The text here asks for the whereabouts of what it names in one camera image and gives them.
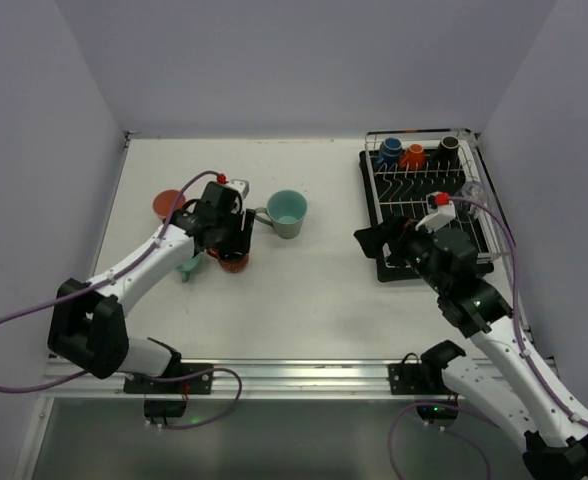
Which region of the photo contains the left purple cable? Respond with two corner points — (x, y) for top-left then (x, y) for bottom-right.
(0, 169), (243, 431)

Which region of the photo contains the black drip tray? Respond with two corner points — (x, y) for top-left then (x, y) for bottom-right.
(359, 150), (496, 275)

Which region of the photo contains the pink plastic cup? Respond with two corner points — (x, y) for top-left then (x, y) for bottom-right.
(152, 189), (186, 223)

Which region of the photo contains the aluminium mounting rail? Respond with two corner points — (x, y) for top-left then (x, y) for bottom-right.
(38, 355), (565, 399)

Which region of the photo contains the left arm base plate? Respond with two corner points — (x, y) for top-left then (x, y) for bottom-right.
(123, 362), (214, 395)

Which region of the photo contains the pale green mug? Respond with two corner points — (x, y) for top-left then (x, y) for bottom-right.
(175, 254), (203, 283)
(255, 190), (308, 240)

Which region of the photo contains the black cup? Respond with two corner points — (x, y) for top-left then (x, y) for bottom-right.
(432, 135), (460, 164)

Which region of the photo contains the blue cup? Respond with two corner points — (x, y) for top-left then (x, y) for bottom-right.
(375, 137), (403, 167)

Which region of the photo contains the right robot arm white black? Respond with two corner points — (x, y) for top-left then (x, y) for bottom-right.
(354, 216), (588, 479)

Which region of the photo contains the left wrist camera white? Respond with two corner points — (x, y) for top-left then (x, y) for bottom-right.
(216, 173), (250, 200)

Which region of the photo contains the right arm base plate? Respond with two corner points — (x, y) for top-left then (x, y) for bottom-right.
(386, 352), (451, 396)

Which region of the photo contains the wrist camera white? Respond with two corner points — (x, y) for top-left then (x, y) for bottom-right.
(415, 191), (456, 233)
(216, 173), (250, 200)

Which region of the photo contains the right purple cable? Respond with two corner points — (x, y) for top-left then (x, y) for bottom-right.
(389, 195), (588, 480)

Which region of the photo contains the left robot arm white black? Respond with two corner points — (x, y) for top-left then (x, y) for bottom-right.
(47, 179), (255, 380)

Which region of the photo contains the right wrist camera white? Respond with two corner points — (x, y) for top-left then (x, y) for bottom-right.
(415, 191), (456, 233)

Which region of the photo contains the purple cable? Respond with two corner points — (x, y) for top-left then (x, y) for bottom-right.
(0, 169), (243, 431)
(389, 195), (588, 480)

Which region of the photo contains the wire dish rack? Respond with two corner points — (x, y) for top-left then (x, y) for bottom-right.
(359, 128), (502, 226)

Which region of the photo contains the clear glass cup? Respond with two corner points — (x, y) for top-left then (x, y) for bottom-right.
(456, 180), (487, 223)

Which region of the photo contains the orange cup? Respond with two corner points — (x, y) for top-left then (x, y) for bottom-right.
(399, 144), (427, 171)

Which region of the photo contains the red glazed round cup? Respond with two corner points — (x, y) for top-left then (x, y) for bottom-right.
(218, 252), (249, 274)

